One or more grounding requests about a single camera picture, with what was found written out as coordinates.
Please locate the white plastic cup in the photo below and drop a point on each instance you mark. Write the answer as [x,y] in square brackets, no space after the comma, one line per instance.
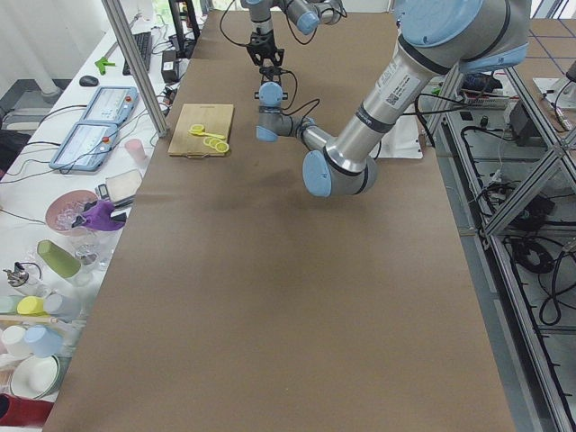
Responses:
[13,340]

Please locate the yellow plastic cup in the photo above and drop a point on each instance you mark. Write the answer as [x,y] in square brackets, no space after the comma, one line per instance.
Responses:
[31,306]

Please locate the yellow plastic knife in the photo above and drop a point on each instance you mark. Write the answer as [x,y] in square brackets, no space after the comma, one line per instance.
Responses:
[209,134]

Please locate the white bowl green rim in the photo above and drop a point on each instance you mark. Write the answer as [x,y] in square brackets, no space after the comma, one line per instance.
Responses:
[35,377]

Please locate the lemon slice row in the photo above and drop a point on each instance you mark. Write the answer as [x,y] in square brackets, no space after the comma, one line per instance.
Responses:
[219,145]

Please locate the near teach pendant tablet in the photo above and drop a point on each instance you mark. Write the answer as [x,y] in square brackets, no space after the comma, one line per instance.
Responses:
[85,148]

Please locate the lemon slice on knife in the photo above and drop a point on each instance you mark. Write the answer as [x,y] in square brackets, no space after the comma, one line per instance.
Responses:
[195,128]

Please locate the digital kitchen scale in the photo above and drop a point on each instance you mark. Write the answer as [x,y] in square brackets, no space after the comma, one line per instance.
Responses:
[120,189]

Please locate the green plastic cup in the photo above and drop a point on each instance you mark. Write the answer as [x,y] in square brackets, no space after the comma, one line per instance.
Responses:
[58,259]

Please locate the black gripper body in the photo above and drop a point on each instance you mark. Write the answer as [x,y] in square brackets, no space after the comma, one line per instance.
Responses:
[270,72]
[258,39]

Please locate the clear wine glass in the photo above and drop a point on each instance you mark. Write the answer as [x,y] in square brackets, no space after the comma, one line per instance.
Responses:
[87,246]

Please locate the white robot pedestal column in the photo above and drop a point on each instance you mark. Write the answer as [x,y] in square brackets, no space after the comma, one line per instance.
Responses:
[402,141]

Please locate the black computer mouse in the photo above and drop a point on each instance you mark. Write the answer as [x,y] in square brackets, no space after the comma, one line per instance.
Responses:
[88,81]

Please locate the wooden cutting board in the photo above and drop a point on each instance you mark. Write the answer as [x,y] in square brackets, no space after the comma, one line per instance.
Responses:
[216,118]

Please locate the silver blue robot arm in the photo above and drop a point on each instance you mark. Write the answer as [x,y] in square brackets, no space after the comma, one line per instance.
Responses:
[434,37]
[307,16]

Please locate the aluminium frame post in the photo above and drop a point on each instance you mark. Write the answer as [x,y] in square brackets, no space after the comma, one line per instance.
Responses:
[122,31]

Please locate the black keyboard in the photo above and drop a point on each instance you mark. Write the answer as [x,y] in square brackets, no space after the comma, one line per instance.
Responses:
[144,45]

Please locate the pink plastic cup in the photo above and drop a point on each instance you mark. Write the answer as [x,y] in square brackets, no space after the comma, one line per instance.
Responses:
[136,150]

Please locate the teach pendant tablet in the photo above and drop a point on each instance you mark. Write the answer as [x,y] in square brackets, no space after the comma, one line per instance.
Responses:
[85,148]
[111,104]

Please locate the green handled grabber tool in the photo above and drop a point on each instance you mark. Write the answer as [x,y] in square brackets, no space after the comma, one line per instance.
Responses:
[102,64]

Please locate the pink bowl with ice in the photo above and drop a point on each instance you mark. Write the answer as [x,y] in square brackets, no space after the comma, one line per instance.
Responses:
[64,210]

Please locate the far teach pendant tablet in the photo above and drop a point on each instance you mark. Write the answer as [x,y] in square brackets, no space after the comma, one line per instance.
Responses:
[111,104]

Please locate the black power adapter box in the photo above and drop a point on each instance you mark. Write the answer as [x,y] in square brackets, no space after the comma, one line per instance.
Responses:
[170,66]

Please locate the light blue plastic cup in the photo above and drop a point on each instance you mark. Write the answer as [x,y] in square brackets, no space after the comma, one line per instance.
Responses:
[43,341]

